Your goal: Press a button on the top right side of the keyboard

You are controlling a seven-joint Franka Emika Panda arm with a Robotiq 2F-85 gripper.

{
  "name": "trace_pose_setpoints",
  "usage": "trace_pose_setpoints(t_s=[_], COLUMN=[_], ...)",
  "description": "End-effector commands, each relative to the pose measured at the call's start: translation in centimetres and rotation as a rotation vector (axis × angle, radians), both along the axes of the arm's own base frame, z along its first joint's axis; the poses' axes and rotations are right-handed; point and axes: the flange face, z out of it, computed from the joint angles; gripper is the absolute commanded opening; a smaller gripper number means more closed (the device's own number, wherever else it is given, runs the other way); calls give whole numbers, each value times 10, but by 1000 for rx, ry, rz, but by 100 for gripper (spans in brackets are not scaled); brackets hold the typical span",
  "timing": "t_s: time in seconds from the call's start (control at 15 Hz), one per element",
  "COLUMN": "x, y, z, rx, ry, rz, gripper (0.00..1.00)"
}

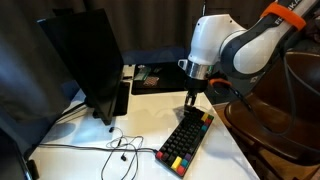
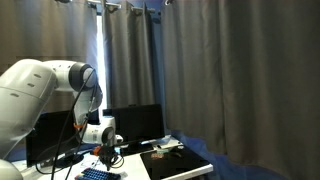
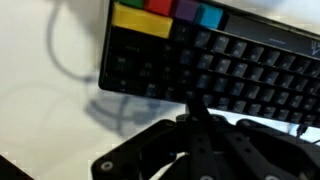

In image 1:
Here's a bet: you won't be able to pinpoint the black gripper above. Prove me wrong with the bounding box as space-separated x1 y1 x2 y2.
184 75 209 111

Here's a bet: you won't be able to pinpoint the black keyboard with coloured keys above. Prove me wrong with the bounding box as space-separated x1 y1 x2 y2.
155 108 215 179

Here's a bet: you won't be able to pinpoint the black desk mat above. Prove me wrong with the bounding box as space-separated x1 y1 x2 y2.
130 61 198 96

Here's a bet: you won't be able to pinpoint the red checkered small pad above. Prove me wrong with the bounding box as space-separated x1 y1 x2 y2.
142 76 160 88

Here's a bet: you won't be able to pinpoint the green and white package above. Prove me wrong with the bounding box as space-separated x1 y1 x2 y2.
133 64 152 82

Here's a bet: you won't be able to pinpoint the black monitor base stand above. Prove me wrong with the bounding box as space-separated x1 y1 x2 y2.
92 81 131 120

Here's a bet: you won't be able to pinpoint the brown curtain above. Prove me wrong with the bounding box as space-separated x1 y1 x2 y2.
83 0 278 53

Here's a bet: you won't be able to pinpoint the black flat computer monitor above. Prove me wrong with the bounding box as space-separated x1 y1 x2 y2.
37 8 125 127

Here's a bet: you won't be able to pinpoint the brown leather folding chair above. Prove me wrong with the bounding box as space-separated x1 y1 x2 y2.
223 49 320 180

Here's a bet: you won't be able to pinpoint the orange strap on cable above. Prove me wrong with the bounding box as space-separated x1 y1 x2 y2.
208 78 233 89

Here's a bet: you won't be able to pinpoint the black wired earphones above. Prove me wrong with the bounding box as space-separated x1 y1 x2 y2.
100 126 145 180

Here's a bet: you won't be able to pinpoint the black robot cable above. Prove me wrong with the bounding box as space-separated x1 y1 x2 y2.
213 31 320 136

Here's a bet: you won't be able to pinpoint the black monitor power cable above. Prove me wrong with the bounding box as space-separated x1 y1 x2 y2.
54 102 88 125

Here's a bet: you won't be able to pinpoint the black keyboard usb cable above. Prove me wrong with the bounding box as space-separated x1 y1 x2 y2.
38 143 160 155

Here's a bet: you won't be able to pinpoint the orange strap on arm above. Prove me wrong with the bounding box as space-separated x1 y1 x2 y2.
260 2 307 31

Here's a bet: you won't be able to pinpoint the dark object with black strap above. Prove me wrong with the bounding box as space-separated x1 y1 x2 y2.
0 129 41 180

